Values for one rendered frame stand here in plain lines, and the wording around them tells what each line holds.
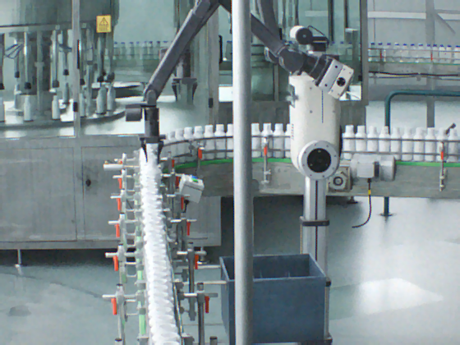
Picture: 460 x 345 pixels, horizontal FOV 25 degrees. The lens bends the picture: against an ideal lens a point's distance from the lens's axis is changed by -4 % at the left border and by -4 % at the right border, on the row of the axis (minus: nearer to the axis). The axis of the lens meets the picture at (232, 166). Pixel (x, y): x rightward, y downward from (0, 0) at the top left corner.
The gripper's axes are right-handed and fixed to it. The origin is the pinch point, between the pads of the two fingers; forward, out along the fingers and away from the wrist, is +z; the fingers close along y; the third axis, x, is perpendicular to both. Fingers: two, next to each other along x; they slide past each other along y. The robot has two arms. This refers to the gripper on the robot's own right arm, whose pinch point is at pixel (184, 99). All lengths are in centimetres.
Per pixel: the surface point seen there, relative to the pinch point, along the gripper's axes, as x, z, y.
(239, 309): 315, -8, 9
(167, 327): 226, 23, 15
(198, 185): 32.5, 29.5, -3.2
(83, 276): -246, 141, 58
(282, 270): 85, 50, -28
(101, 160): -266, 67, 43
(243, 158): 316, -27, 8
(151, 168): 47, 20, 15
